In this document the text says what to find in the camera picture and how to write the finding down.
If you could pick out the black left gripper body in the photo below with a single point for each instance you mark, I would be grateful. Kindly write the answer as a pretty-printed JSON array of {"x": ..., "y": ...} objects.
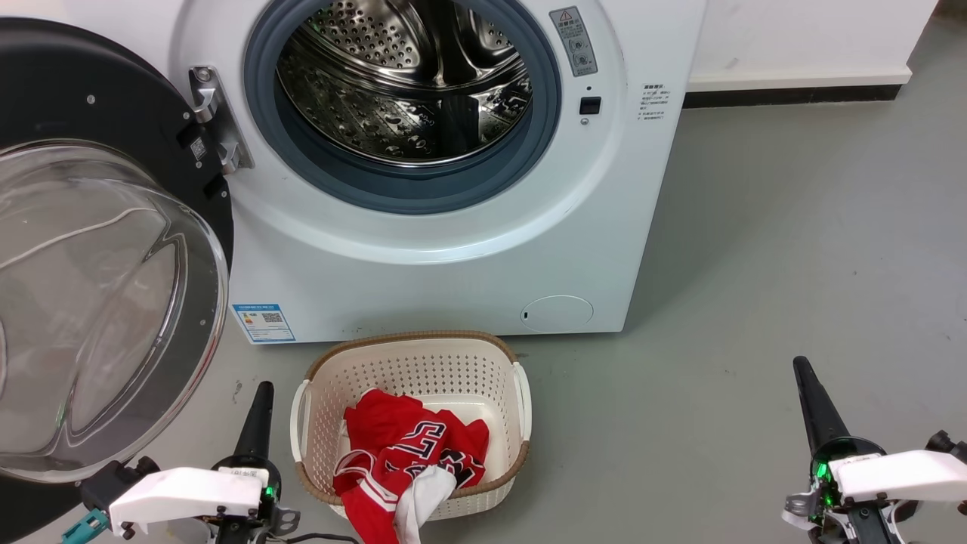
[{"x": 272, "y": 491}]

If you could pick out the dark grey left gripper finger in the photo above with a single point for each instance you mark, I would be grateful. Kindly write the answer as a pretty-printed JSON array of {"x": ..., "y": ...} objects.
[
  {"x": 249, "y": 434},
  {"x": 264, "y": 434}
]

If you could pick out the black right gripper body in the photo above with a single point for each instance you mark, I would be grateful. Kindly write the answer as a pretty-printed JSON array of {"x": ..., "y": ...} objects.
[{"x": 854, "y": 521}]

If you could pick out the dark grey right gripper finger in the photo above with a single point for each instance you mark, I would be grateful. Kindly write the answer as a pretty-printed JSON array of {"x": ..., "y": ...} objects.
[
  {"x": 811, "y": 412},
  {"x": 827, "y": 419}
]

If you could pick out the black round glass washer door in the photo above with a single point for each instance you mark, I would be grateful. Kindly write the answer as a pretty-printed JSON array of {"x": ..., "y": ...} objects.
[{"x": 75, "y": 91}]

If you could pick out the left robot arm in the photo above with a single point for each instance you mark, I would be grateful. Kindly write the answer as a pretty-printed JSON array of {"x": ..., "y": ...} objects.
[{"x": 113, "y": 480}]

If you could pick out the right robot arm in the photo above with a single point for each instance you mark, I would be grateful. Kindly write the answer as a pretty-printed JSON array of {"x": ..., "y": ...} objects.
[{"x": 948, "y": 446}]

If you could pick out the white front-load washing machine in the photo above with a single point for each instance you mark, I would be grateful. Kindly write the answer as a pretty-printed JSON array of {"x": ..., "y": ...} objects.
[{"x": 453, "y": 279}]

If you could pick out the metal door hinge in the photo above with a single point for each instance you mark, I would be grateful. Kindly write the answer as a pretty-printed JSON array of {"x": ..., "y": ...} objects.
[{"x": 208, "y": 98}]

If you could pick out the blue energy label sticker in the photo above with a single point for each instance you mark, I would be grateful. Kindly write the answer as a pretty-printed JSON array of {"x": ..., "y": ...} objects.
[{"x": 263, "y": 323}]

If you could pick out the red basketball jersey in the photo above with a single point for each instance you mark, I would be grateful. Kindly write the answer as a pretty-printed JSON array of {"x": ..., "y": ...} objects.
[{"x": 385, "y": 431}]

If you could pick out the cream perforated laundry basket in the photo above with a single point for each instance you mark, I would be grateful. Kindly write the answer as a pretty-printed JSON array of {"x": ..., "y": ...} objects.
[{"x": 408, "y": 363}]

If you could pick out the round white filter cover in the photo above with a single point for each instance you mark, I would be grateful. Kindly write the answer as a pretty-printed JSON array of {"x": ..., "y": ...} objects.
[{"x": 557, "y": 313}]

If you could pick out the black baseboard strip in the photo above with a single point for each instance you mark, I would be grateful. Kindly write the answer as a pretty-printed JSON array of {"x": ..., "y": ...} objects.
[{"x": 793, "y": 96}]

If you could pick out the stainless steel washer drum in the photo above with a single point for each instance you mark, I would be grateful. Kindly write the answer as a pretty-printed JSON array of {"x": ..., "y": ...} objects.
[{"x": 408, "y": 113}]

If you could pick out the grey warning sticker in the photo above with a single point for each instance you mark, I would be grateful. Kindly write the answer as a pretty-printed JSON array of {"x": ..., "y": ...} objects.
[{"x": 574, "y": 41}]

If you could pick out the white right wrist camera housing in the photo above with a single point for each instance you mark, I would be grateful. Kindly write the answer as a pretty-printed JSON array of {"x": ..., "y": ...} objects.
[{"x": 899, "y": 474}]

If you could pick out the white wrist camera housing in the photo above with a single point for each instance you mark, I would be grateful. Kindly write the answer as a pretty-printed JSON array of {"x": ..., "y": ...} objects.
[
  {"x": 181, "y": 491},
  {"x": 899, "y": 474}
]

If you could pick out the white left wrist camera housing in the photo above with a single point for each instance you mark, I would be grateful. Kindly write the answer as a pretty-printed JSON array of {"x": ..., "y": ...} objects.
[{"x": 181, "y": 491}]

